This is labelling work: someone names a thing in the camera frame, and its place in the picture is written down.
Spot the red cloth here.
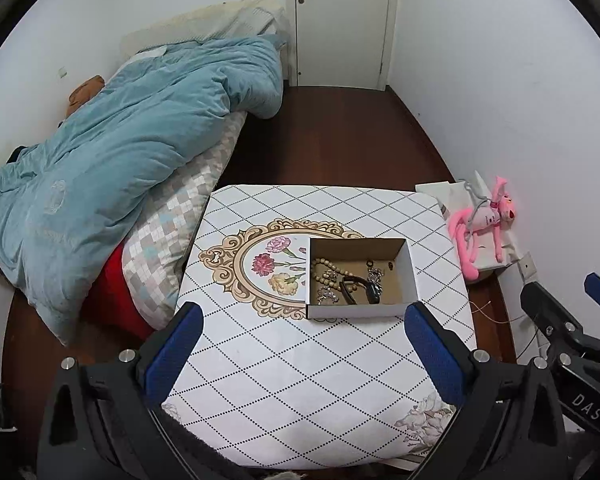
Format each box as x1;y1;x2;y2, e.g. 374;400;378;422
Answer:
0;232;157;342

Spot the pale checked pillow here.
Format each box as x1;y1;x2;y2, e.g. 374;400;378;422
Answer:
227;0;292;52

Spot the brown plush toy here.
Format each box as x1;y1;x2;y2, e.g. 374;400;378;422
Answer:
64;74;106;119

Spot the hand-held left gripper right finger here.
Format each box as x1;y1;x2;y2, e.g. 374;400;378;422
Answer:
403;301;569;480

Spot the black fitness band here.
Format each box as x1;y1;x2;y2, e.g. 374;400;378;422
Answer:
338;274;384;306

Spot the diamond pattern floral tablecloth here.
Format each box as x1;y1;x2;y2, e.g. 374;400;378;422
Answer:
161;184;479;472

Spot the cardboard box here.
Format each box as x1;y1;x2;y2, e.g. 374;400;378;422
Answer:
305;237;421;320

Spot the thin white cable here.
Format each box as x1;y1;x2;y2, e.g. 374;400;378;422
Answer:
469;299;527;327

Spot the checkered bed sheet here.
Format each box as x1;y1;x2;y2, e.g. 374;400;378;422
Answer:
121;109;249;332

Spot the light blue duvet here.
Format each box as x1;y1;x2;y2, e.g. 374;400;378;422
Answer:
0;36;286;347

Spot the cream knit blanket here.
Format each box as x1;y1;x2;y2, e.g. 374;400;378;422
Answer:
119;0;261;57

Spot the grey clothes hanger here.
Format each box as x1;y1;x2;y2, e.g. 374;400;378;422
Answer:
461;179;492;227

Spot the thick silver chain bracelet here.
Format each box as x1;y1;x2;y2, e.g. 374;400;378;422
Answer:
364;259;386;287

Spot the pink plush toy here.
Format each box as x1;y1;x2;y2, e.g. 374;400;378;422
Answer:
447;175;519;281

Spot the black fleece clothing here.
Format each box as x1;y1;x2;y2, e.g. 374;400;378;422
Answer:
159;402;253;480

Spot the black cable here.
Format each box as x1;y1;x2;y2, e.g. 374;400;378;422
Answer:
516;324;547;362

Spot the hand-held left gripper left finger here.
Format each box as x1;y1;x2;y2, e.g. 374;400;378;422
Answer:
37;301;205;480

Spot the white door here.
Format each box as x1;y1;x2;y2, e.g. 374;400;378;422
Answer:
291;0;397;90

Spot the wooden bead bracelet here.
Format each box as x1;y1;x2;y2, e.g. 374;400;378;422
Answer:
310;257;349;294

